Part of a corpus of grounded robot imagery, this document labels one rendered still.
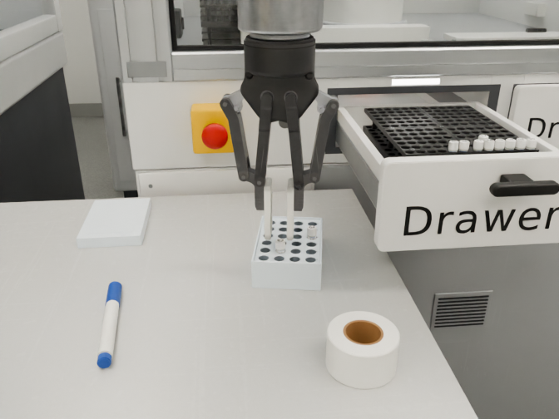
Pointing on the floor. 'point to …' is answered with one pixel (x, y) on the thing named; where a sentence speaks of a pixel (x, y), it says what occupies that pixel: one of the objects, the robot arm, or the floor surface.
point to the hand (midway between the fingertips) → (279, 209)
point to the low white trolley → (201, 318)
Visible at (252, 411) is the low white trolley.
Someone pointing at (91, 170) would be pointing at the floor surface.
